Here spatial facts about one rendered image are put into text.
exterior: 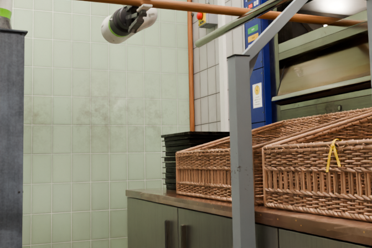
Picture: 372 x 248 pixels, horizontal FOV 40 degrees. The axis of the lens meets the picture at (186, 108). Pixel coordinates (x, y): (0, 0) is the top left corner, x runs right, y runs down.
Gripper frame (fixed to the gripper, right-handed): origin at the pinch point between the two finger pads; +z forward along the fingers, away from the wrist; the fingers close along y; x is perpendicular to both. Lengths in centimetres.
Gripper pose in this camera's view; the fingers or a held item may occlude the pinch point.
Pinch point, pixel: (144, 2)
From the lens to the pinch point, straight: 161.9
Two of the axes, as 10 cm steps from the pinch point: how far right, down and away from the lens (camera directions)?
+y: 0.2, 9.9, -1.0
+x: -9.2, -0.2, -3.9
